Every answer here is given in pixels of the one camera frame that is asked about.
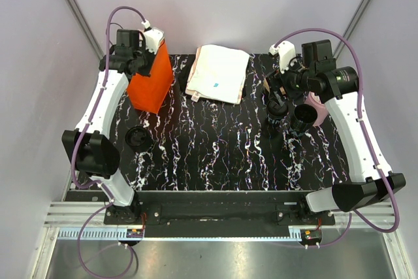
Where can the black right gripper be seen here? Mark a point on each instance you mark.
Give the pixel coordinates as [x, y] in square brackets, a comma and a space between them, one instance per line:
[278, 79]

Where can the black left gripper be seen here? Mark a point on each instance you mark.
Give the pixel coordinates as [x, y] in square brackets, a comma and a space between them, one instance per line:
[145, 72]

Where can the black printed paper cup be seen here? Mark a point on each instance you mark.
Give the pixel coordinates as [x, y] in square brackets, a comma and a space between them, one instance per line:
[276, 111]

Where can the orange paper bag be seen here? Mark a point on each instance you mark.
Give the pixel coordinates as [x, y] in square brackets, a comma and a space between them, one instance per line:
[147, 93]

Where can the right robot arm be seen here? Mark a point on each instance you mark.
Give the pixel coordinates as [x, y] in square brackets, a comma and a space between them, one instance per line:
[314, 70]

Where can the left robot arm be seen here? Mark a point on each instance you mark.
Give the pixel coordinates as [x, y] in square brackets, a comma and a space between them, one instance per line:
[94, 159]

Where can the pink cup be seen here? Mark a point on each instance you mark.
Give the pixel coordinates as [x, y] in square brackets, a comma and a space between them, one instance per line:
[314, 101]

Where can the white folded towel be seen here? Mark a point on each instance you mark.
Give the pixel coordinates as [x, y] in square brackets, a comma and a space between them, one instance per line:
[218, 73]

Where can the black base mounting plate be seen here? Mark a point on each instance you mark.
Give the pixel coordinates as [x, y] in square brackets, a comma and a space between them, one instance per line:
[225, 214]

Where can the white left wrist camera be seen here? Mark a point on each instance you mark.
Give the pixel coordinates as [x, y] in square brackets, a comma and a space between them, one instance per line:
[154, 37]

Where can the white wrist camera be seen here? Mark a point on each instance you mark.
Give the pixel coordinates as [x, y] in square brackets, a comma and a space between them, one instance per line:
[154, 37]
[285, 51]

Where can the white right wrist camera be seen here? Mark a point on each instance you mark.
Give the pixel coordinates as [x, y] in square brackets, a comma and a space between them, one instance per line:
[285, 51]

